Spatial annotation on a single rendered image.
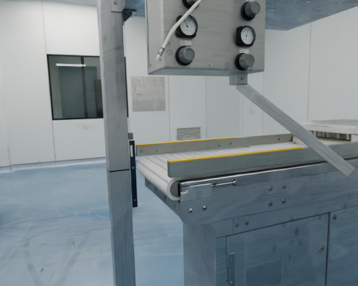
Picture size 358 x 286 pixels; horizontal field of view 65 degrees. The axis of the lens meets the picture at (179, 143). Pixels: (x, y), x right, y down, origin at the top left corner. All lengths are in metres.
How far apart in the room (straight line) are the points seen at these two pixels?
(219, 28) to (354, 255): 0.82
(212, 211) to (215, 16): 0.39
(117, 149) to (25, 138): 4.84
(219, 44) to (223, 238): 0.44
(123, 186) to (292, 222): 0.48
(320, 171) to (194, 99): 5.34
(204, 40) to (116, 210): 0.54
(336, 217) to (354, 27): 3.91
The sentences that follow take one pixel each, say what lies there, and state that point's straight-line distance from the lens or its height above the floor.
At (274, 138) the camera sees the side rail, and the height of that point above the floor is 0.93.
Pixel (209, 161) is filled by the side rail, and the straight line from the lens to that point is 0.58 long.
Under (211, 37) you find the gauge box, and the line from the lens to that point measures 0.55.
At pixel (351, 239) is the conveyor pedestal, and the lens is 1.06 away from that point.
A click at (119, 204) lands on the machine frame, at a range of 0.85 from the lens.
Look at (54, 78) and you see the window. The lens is 5.56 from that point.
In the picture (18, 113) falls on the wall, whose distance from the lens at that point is 5.60.
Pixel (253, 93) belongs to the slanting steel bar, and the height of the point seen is 1.08.
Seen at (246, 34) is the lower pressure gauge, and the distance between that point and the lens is 0.58.
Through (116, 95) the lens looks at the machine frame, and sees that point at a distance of 0.80.
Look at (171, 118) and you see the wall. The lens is 5.85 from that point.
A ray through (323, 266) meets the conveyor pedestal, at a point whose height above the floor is 0.57.
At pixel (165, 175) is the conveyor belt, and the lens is 0.61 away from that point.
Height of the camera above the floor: 1.05
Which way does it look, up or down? 8 degrees down
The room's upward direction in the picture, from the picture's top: 1 degrees counter-clockwise
